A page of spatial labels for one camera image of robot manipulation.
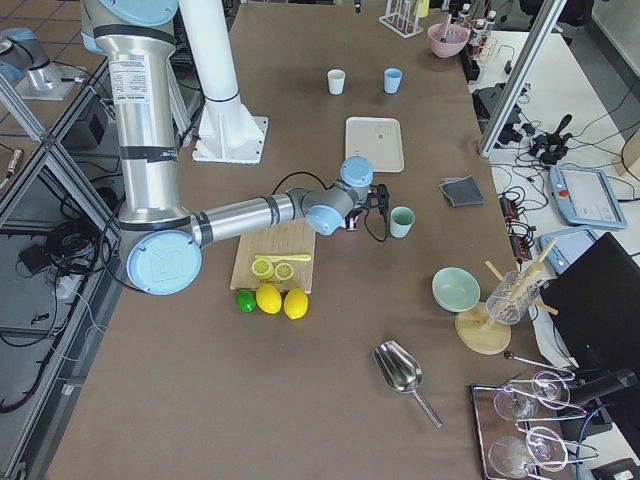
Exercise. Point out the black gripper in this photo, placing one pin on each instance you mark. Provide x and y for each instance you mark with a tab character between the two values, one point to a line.
351	222

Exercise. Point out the cream white cup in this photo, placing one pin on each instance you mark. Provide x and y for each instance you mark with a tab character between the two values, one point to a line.
336	80

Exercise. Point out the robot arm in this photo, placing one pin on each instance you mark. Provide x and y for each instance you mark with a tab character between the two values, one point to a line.
28	67
175	207

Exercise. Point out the cream rabbit tray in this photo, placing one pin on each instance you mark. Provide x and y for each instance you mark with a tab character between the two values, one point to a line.
377	139

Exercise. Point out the green cup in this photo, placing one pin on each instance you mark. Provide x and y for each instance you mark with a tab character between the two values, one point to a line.
402	219

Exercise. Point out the grey folded cloth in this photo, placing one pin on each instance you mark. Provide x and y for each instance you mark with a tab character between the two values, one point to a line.
461	191

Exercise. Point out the wooden cutting board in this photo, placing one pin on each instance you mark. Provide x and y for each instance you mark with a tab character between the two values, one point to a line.
286	239

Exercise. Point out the yellow plastic knife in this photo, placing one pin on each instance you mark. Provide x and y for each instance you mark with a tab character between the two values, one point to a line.
285	258

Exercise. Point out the light blue cup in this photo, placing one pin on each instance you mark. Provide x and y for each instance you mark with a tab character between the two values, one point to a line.
392	80

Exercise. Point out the green bowl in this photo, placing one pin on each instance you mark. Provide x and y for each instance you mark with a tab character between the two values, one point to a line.
455	289

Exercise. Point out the lemon half slice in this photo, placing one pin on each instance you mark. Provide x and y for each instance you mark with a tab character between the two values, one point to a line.
283	271
262	269

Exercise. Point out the yellow lemon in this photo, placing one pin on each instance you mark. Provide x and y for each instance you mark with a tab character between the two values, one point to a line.
268	298
296	304

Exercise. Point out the black plastic housing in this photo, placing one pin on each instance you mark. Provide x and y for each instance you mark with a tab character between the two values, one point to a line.
485	100

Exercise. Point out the clear glass on stand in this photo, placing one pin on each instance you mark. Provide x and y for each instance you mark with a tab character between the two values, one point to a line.
512	297

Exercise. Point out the wooden mug tree stand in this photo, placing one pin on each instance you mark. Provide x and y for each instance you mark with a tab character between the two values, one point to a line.
486	327

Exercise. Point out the green lime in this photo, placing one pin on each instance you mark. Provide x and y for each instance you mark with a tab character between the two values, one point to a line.
246	301

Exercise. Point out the metal muddler stick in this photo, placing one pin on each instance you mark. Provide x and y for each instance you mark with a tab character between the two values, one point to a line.
445	28

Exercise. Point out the pink bowl with ice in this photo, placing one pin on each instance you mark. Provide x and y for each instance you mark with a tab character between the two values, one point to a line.
450	45

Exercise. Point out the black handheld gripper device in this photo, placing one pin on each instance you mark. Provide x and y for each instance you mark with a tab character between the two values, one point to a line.
551	147

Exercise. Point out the metal scoop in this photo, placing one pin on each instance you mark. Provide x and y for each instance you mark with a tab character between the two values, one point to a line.
403	374

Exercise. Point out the yellow cup on rack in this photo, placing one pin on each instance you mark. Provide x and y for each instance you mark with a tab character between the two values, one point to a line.
421	8

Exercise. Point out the blue teach pendant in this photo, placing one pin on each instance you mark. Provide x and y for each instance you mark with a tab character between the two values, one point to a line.
584	197
570	244

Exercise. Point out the black monitor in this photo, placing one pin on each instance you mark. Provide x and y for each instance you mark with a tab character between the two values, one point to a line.
597	299

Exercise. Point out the wine glass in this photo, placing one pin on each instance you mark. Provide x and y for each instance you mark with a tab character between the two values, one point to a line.
519	399
540	451

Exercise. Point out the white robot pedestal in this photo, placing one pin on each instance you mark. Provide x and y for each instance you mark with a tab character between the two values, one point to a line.
227	131

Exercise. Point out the white wire cup rack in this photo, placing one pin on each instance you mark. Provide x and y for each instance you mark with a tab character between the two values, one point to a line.
399	17

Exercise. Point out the aluminium frame post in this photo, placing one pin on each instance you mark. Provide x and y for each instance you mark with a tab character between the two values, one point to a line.
542	26

